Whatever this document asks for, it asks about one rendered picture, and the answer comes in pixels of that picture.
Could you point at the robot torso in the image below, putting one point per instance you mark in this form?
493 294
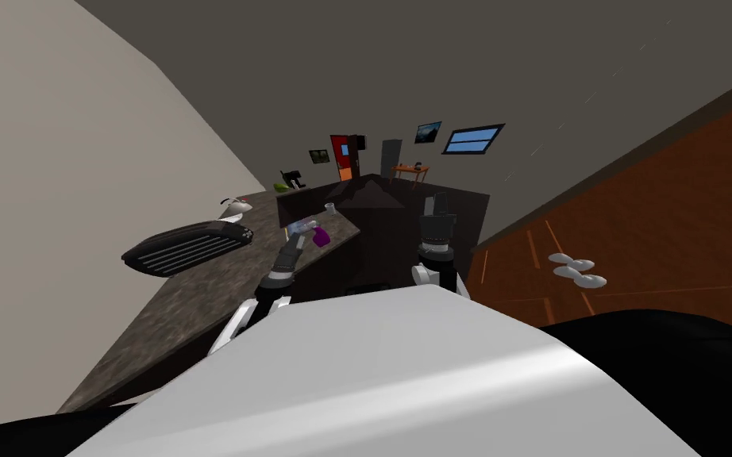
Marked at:
379 381

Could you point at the blue window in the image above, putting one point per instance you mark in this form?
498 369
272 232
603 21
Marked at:
473 139

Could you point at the black coffee machine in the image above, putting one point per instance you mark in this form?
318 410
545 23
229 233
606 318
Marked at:
292 178

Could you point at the black slatted dish rack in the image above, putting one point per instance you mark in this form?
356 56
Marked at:
182 249

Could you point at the dark landscape wall picture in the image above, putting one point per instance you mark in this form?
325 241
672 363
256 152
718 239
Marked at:
428 132

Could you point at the purple bottle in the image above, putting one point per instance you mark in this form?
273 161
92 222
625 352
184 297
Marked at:
321 238

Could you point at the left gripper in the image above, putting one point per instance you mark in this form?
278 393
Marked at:
294 245

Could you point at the orange wooden table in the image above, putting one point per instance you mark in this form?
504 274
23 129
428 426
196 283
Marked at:
412 169

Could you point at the green object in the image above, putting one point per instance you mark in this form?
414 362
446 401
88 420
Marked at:
281 187

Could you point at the grey door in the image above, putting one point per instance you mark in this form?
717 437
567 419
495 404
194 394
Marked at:
391 158

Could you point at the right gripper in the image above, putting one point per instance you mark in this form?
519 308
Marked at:
438 228

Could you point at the red door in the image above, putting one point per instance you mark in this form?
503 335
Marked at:
342 158

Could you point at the small dark wall picture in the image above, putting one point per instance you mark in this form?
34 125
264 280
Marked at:
319 157

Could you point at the clear glass cup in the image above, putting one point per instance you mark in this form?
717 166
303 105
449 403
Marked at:
330 208

